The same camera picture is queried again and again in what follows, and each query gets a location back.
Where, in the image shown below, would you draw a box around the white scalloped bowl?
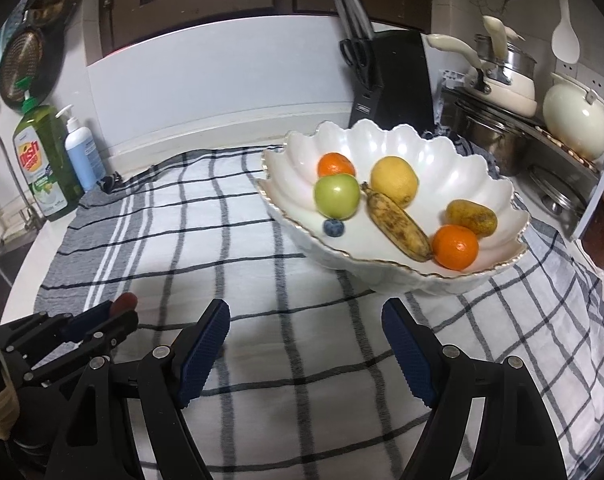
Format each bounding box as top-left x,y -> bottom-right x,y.
256,119 -> 532,297

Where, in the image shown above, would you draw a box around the steel sink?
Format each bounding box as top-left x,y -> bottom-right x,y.
0,245 -> 27,321

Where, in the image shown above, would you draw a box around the yellow-green mango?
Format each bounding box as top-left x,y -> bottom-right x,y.
444,200 -> 498,237

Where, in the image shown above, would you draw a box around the small red fruit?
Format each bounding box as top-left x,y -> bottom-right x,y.
112,292 -> 138,316

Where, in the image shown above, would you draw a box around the white wall socket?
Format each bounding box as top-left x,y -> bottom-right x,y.
557,62 -> 604,98

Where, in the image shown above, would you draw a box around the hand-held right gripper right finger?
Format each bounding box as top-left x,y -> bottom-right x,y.
381,297 -> 568,480

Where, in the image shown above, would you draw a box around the spotted banana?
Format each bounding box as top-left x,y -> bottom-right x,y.
360,181 -> 434,263

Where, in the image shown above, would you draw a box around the large steel pot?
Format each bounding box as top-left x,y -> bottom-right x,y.
439,92 -> 530,177

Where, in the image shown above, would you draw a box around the cream round teapot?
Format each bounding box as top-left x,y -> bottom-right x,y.
542,72 -> 604,161

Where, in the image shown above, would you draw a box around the steel pot rack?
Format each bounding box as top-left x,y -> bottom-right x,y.
439,72 -> 604,241

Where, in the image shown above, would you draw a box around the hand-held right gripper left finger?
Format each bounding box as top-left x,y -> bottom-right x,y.
44,298 -> 231,480

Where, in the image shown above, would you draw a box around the green dish soap bottle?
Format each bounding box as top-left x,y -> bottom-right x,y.
12,77 -> 85,222

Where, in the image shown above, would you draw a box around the white rice paddle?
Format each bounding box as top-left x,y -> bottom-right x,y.
551,0 -> 581,65

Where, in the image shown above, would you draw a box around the curved chrome faucet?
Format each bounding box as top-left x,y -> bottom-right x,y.
0,130 -> 45,231

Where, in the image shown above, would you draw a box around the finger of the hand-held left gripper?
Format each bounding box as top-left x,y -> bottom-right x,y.
12,310 -> 140,388
0,305 -> 117,356

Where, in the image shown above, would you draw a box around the black kitchen scissors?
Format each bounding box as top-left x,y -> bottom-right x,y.
338,37 -> 375,88

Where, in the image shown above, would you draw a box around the yellow lemon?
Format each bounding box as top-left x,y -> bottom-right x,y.
370,156 -> 419,209

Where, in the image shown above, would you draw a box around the steel pot with cream handle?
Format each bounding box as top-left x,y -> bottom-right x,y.
474,15 -> 539,78

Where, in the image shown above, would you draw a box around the white pot with cream handle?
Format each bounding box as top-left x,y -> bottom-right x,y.
426,32 -> 539,118

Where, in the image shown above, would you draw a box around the white blue pump bottle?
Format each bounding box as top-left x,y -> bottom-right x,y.
56,104 -> 106,192

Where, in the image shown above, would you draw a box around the black knife block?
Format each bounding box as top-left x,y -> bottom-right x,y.
349,30 -> 435,133

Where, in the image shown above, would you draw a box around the metal ladle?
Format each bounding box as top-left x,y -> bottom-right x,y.
24,0 -> 82,28

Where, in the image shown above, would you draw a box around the steel pot lid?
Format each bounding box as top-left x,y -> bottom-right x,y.
527,165 -> 590,216

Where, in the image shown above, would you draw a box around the green apple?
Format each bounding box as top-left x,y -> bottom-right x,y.
314,174 -> 361,221

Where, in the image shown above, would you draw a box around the dark glass jar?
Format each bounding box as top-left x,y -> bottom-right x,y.
581,180 -> 604,271

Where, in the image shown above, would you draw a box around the grey checked cloth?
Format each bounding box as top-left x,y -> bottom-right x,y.
34,147 -> 604,480

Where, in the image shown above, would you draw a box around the orange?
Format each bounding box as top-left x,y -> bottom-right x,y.
432,225 -> 480,271
318,152 -> 357,179

